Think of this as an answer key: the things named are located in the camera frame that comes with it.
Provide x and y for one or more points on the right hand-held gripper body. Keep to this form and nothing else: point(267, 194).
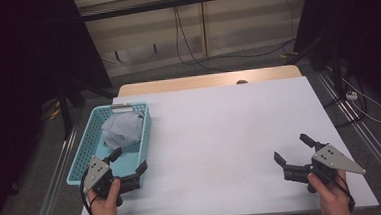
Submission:
point(332, 160)

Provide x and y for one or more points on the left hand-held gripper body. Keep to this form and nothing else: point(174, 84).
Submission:
point(97, 171)

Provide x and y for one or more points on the teal plastic basket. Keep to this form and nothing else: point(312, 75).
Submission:
point(81, 154)

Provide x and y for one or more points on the light blue knit garment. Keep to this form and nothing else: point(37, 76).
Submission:
point(123, 130)

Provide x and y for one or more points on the person's right hand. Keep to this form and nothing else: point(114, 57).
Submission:
point(331, 199)

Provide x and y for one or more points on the person's left hand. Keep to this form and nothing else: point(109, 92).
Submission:
point(104, 209)

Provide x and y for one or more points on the black stand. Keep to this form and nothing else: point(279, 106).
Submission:
point(66, 118)
point(336, 72)

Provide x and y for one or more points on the white power strip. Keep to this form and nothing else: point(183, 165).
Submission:
point(351, 95)

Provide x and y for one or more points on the white table cover sheet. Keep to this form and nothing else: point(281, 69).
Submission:
point(213, 136)

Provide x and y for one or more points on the yellow floor tape piece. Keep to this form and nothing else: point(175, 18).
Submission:
point(55, 114)
point(289, 54)

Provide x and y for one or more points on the small dark round knob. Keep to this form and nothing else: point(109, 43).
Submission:
point(242, 82)

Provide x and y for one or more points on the wooden table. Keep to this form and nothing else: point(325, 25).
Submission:
point(193, 82)

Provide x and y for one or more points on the black curtain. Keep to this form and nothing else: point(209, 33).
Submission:
point(366, 16)
point(15, 64)

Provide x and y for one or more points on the black horizontal bar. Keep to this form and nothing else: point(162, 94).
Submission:
point(185, 1)

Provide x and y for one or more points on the metal floor rail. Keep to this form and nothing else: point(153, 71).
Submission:
point(374, 149)
point(54, 186)

